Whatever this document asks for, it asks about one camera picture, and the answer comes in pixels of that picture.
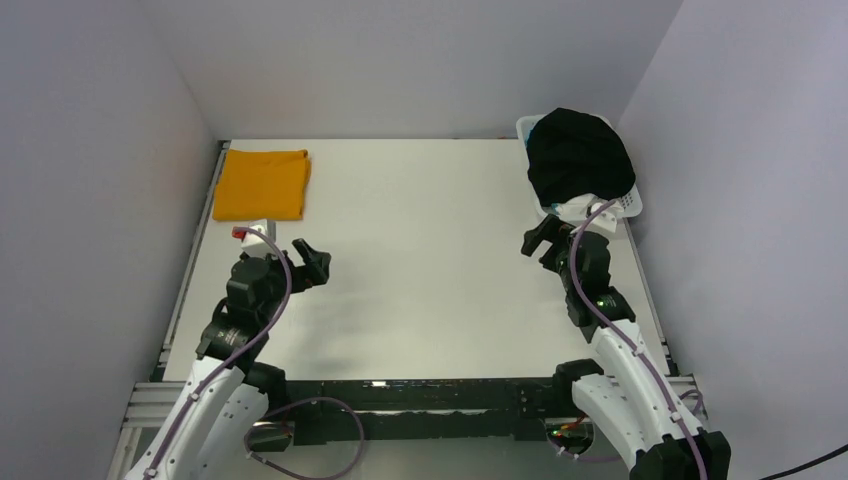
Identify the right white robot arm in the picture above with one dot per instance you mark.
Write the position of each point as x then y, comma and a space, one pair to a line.
621, 389

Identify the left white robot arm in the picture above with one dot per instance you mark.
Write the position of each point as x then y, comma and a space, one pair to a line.
227, 389

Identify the folded orange t shirt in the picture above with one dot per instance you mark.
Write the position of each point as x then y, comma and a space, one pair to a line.
262, 185

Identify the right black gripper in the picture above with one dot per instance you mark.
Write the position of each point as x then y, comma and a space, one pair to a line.
547, 231

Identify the white t shirt in basket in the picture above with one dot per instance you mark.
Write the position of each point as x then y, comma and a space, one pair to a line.
575, 209

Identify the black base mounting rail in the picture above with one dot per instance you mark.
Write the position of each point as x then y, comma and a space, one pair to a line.
521, 409

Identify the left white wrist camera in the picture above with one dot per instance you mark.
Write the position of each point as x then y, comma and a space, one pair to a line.
258, 238

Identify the black t shirt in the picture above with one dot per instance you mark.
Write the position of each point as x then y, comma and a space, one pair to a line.
573, 153

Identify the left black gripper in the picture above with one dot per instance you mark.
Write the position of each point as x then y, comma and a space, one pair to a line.
313, 272

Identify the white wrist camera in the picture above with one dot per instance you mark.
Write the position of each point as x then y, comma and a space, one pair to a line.
258, 238
605, 216

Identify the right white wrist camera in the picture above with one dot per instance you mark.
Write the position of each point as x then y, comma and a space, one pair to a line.
605, 216

